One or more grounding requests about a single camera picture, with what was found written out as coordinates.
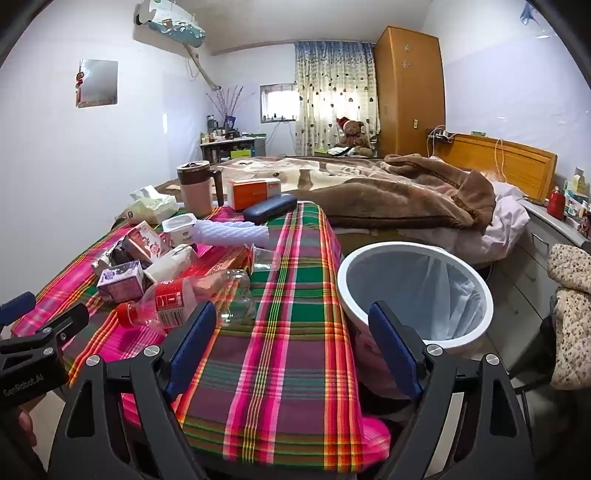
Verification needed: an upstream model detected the wall mirror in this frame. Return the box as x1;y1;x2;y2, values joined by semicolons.
76;58;118;109

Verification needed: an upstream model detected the patterned curtain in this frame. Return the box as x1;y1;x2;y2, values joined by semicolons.
294;41;380;157

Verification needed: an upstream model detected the white yogurt cup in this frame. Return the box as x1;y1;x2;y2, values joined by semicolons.
161;213;199;247

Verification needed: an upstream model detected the floral padded garment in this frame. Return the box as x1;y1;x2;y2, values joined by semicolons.
547;243;591;391

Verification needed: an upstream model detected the wooden headboard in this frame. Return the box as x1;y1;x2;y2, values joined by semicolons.
434;133;558;201

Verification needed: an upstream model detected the yellow tissue pack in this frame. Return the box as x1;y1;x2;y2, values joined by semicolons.
121;185;180;225

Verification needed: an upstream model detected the crumpled white paper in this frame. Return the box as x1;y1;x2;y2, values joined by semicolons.
143;244;198;283

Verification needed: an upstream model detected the cluttered desk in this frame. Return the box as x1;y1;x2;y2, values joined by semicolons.
199;135;267;163

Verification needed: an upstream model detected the pink drink carton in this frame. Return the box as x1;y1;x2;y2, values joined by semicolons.
121;220;172;265

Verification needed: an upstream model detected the beige brown mug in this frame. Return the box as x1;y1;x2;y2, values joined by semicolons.
177;160;225;219

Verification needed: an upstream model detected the red thermos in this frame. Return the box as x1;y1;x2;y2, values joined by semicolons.
547;187;566;221

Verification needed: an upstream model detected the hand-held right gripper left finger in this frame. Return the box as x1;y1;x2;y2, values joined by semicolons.
46;300;218;480

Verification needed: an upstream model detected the wooden wardrobe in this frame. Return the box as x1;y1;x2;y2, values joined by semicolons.
374;26;446;160

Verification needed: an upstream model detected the purple white milk carton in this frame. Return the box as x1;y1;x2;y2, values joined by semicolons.
97;260;145;303

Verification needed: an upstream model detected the small window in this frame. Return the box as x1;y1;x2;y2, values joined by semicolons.
259;83;298;124

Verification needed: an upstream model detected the dark blue glasses case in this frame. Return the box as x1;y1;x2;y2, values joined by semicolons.
242;193;297;224

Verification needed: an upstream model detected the clear plastic bottle red label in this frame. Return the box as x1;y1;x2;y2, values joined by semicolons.
115;269;257;330

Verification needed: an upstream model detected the beige patterned blanket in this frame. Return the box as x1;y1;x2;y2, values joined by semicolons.
157;157;398;195

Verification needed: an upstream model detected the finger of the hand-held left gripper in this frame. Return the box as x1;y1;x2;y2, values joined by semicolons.
0;291;38;328
0;302;90;357

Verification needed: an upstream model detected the covered air conditioner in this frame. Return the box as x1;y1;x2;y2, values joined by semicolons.
134;0;207;49

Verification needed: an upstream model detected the orange white box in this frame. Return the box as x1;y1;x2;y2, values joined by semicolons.
226;178;281;212

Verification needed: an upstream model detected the black chair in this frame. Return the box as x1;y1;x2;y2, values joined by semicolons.
510;295;561;402

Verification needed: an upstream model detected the pink bed sheet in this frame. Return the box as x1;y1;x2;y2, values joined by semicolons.
475;182;532;264

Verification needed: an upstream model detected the grey cabinet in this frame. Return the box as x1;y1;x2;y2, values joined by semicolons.
489;198;591;370

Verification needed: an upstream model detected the long red medicine box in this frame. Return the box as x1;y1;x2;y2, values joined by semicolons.
182;247;252;280

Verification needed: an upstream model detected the brown teddy bear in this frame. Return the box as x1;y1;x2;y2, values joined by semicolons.
333;117;374;158

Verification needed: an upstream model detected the brown fleece blanket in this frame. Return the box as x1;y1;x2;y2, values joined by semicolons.
286;154;497;232

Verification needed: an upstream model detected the vase with dry branches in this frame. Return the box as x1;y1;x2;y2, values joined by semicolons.
206;84;257;130

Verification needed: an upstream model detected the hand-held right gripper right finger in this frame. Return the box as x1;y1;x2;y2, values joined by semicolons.
368;300;550;480

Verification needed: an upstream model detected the plaid tablecloth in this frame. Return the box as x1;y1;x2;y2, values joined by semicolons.
9;202;393;474

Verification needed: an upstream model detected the clear plastic cup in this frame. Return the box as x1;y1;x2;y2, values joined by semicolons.
249;246;282;273

